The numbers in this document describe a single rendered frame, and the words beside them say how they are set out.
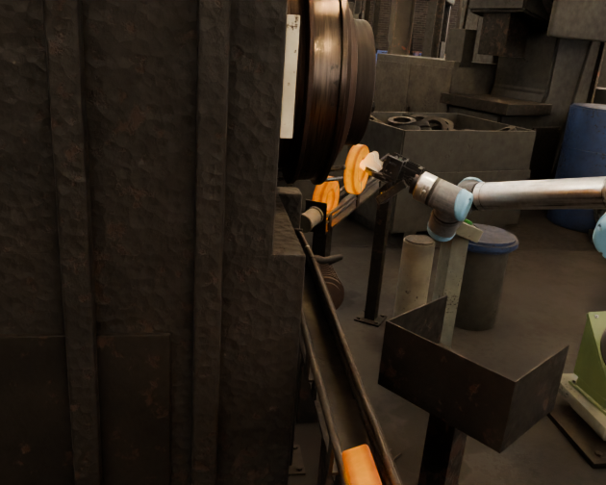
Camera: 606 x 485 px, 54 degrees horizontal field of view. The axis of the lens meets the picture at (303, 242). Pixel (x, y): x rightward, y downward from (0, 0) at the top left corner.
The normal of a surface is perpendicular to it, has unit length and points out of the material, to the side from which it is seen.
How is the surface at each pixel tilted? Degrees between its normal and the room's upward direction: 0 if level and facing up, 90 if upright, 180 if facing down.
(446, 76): 90
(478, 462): 0
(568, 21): 90
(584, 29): 90
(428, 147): 90
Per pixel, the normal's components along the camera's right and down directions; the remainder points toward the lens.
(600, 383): -0.97, 0.00
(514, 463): 0.08, -0.94
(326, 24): 0.17, -0.22
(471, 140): 0.41, 0.33
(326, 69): 0.16, 0.16
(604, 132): -0.52, 0.25
